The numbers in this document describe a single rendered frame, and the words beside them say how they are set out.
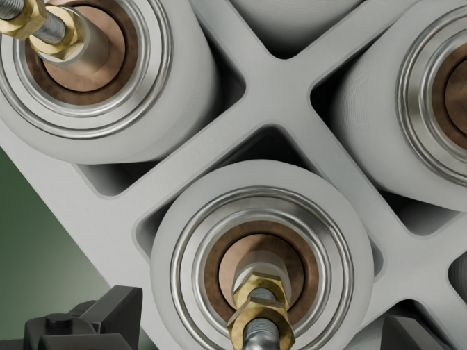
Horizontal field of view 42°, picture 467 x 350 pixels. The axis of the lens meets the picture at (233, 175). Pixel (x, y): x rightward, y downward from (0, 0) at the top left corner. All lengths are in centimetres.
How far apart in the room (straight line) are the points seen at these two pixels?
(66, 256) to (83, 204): 20
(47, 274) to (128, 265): 21
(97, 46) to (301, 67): 12
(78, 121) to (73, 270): 29
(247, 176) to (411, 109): 7
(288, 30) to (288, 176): 12
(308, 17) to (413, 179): 10
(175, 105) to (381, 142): 9
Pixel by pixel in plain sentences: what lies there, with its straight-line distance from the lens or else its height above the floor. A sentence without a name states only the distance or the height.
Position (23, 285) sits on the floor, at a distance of 55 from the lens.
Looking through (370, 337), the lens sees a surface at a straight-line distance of 34.
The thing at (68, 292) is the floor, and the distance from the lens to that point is 54.
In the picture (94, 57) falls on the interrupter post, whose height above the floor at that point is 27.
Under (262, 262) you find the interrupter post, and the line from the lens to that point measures 23.
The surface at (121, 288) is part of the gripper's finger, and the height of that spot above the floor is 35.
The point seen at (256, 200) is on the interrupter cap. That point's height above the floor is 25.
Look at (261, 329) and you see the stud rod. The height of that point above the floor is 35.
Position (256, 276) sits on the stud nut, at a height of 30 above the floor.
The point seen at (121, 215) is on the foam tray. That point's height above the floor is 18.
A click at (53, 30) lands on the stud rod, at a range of 22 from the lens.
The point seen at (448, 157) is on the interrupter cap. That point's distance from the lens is 26.
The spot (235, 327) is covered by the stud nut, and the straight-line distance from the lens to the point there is 18.
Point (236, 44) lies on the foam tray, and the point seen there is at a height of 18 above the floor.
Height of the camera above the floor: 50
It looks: 87 degrees down
